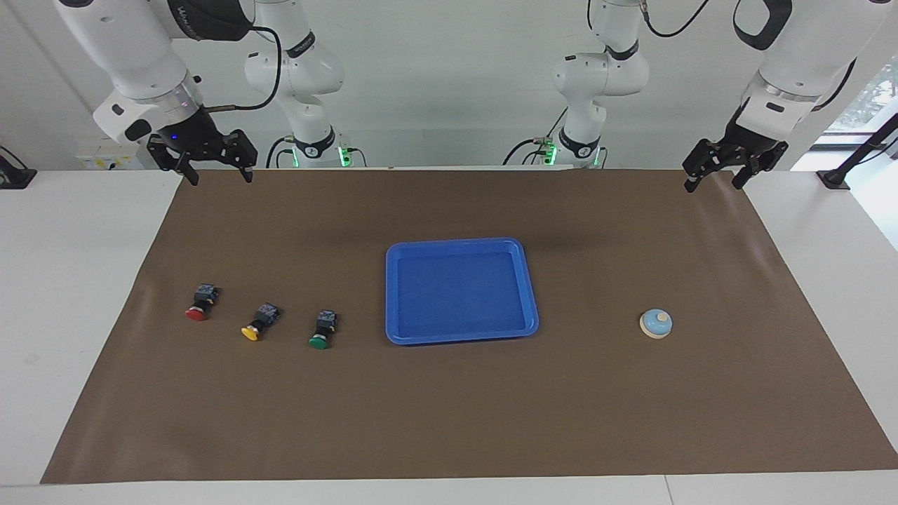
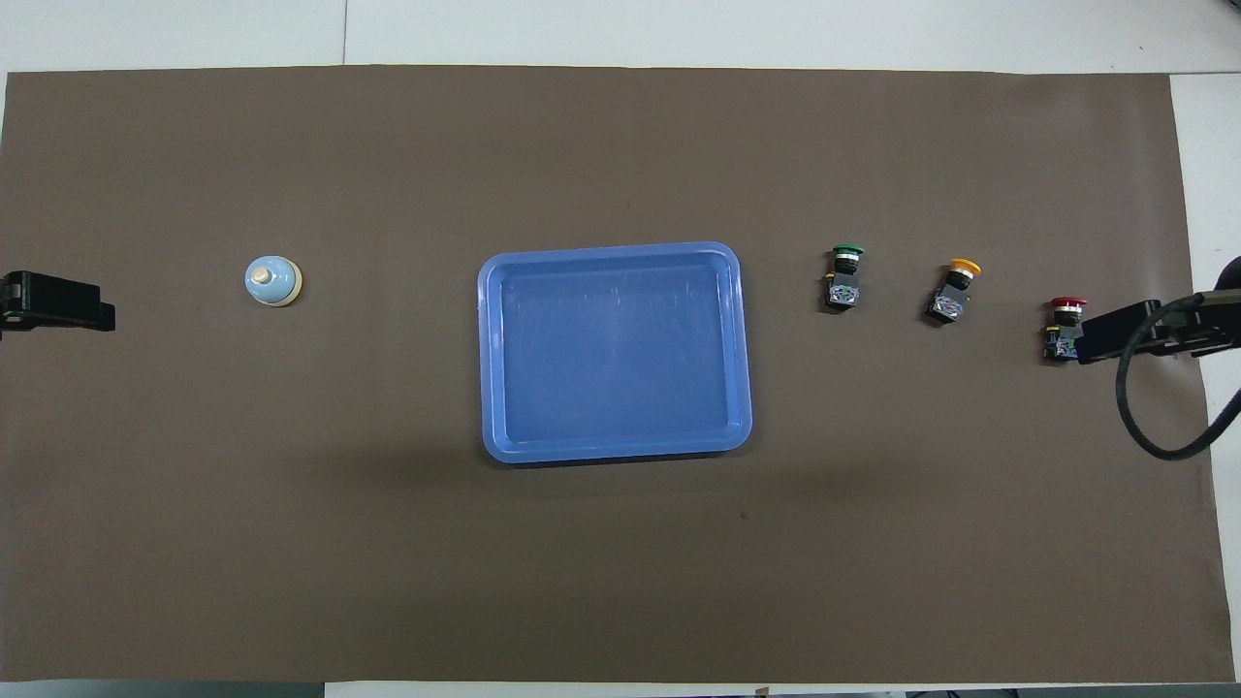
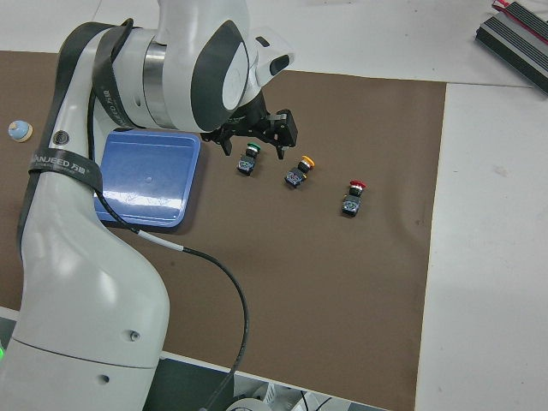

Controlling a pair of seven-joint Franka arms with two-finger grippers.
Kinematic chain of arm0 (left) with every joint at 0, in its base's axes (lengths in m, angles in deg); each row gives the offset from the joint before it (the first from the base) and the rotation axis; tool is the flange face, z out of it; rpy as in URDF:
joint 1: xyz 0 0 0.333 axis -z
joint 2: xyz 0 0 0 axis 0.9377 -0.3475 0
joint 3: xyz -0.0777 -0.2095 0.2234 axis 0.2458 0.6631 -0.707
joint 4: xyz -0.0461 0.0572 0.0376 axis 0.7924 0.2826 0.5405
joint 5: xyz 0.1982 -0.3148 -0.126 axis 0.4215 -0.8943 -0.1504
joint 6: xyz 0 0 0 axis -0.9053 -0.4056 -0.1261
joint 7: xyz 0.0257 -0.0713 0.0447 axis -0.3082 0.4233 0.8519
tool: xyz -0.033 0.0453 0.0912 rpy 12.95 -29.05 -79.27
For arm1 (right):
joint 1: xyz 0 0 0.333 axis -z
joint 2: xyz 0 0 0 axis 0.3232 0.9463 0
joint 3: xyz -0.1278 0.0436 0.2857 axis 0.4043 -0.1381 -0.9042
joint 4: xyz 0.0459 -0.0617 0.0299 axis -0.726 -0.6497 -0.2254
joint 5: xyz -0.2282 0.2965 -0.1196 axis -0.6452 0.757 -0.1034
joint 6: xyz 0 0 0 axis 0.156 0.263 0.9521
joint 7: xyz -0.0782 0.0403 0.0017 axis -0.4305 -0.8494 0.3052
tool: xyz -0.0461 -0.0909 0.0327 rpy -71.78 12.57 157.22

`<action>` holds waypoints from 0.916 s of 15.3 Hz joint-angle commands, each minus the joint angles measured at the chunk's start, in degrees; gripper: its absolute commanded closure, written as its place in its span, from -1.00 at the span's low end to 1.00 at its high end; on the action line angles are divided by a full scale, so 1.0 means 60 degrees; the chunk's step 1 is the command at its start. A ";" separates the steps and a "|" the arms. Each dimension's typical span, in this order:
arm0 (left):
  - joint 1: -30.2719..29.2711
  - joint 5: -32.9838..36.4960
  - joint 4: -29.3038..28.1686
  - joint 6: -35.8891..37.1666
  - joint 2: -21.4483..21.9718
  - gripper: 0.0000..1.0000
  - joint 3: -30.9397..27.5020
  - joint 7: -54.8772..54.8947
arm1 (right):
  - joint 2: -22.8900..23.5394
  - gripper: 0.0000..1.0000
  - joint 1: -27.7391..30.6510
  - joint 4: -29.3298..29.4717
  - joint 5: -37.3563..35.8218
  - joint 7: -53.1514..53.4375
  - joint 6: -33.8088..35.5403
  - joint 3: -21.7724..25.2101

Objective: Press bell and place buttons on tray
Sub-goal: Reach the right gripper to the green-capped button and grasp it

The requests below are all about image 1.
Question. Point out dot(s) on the blue plastic tray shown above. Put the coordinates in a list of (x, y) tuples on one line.
[(459, 294)]

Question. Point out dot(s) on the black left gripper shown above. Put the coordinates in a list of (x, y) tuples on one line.
[(736, 151)]

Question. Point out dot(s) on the white wall outlet box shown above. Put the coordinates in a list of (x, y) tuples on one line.
[(98, 161)]

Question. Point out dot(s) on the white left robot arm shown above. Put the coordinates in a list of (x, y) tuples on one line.
[(603, 77)]

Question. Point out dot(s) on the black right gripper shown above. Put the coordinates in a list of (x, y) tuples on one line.
[(196, 140)]

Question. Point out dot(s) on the red push button switch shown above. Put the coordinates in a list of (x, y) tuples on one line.
[(200, 304)]

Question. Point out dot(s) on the black table clamp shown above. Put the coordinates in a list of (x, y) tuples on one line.
[(14, 177)]

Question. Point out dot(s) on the green push button switch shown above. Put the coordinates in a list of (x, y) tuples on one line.
[(323, 327)]

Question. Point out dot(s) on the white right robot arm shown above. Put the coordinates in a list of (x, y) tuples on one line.
[(140, 56)]

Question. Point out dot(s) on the window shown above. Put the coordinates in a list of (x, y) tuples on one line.
[(873, 95)]

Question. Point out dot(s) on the brown table mat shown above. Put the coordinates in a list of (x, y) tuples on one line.
[(421, 407)]

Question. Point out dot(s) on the yellow push button switch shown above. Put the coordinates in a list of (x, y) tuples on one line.
[(263, 318)]

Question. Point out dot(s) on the black angled stand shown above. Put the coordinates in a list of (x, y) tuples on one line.
[(835, 179)]

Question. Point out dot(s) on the light blue service bell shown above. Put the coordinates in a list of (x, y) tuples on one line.
[(657, 322)]

